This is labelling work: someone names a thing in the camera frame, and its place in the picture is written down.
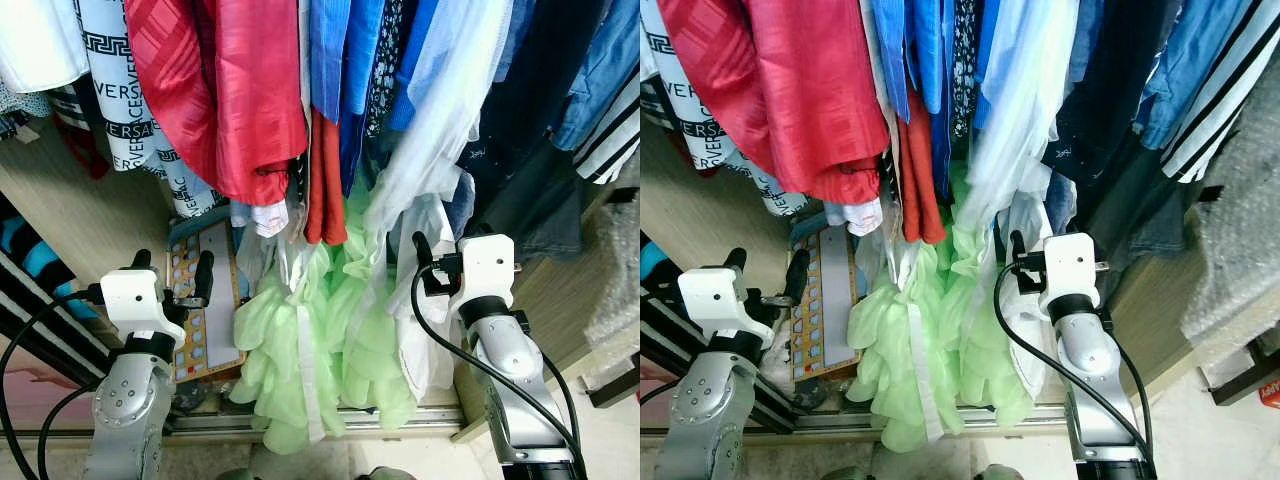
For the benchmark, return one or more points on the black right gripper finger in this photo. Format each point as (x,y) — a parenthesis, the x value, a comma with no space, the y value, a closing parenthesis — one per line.
(421,248)
(1017,245)

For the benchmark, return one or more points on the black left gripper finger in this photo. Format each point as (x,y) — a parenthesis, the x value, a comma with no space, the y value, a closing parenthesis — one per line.
(735,258)
(204,272)
(797,272)
(142,260)

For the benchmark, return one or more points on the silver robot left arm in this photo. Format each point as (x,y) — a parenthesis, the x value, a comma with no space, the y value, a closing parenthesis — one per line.
(125,410)
(705,415)

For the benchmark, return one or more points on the board with coloured buttons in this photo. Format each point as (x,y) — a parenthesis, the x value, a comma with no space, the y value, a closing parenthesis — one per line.
(835,300)
(215,300)

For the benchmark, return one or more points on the white sheer hanging garment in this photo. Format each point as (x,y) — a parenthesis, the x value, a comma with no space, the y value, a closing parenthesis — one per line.
(1030,215)
(420,350)

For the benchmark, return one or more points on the light wooden wardrobe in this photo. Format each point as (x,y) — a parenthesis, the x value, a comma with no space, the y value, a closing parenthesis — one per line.
(1150,290)
(80,220)

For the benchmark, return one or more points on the blue black striped garment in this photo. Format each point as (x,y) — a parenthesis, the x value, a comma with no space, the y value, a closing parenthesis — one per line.
(30,255)
(652,262)

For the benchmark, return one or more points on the light green ruffled dress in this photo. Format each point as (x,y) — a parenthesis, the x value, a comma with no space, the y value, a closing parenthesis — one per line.
(290,330)
(900,330)

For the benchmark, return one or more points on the orange red hanging garment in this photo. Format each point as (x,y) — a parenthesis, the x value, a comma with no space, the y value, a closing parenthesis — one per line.
(920,190)
(325,190)

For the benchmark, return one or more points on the clear bubble wrap roll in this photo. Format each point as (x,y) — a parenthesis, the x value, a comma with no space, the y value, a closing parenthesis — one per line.
(1240,230)
(620,280)

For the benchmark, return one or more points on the white black logo print garment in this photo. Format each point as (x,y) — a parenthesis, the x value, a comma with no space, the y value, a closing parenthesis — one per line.
(110,80)
(690,110)

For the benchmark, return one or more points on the pale blue sheer shirt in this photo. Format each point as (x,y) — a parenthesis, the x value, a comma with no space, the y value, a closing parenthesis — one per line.
(1025,90)
(440,90)

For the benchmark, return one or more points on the black white striped garment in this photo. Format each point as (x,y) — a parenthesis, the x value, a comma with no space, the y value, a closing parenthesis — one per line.
(610,140)
(1220,100)

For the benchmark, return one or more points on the red satin hanging garment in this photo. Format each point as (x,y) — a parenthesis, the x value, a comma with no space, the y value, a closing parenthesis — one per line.
(800,90)
(240,90)

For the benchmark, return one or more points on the navy hanging garment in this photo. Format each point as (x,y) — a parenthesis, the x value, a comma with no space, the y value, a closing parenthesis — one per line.
(1110,90)
(530,90)

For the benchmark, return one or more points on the dark floral hanging garment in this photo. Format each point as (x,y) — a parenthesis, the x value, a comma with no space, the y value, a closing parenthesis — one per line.
(385,60)
(966,60)

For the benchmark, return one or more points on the silver robot right leg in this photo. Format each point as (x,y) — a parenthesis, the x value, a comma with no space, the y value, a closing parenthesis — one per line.
(997,473)
(390,473)

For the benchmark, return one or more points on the bright blue hanging shirt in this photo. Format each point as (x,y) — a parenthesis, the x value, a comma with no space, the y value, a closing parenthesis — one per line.
(920,60)
(335,50)

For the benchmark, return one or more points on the denim blue hanging shirt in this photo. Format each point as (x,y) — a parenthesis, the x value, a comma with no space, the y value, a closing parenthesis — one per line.
(1190,60)
(605,60)

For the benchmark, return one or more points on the plain white hanging garment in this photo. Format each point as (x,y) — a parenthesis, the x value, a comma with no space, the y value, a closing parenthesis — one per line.
(35,40)

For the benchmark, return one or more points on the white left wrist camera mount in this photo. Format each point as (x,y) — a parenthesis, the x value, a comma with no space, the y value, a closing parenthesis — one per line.
(710,295)
(130,295)

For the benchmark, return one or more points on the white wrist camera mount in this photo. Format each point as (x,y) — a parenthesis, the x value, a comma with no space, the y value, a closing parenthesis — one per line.
(485,265)
(130,295)
(710,295)
(1070,262)

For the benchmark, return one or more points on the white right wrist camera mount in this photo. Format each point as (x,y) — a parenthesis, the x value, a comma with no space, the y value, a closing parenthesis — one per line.
(1070,262)
(485,265)

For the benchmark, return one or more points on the metal sliding door rail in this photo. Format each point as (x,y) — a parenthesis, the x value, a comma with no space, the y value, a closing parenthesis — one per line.
(200,420)
(830,418)

